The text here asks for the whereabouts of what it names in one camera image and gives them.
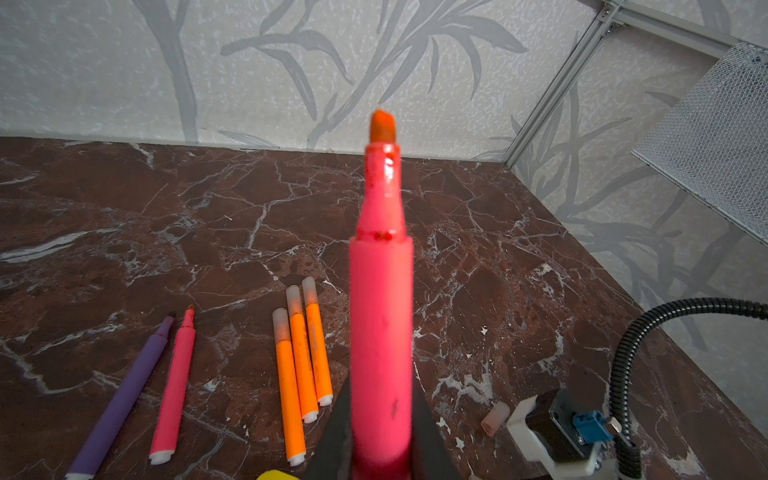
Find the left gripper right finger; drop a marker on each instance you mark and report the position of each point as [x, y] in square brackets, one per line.
[430, 459]

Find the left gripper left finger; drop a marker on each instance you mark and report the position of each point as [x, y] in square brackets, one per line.
[333, 456]

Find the orange marker pen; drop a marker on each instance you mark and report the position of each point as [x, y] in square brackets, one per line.
[320, 363]
[302, 359]
[289, 394]

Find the red marker pen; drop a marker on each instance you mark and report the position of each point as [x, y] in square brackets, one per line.
[381, 317]

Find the pink marker pen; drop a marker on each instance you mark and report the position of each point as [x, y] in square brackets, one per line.
[166, 434]

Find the purple marker pen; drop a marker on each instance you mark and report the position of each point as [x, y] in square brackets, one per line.
[103, 435]

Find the yellow toy shovel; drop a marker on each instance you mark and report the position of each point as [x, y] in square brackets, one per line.
[276, 475]

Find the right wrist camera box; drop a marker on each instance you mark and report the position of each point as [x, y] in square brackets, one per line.
[549, 429]

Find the white wire mesh basket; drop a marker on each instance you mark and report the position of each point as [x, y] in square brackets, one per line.
[713, 142]

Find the aluminium cage frame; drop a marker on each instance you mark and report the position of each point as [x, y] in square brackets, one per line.
[632, 40]

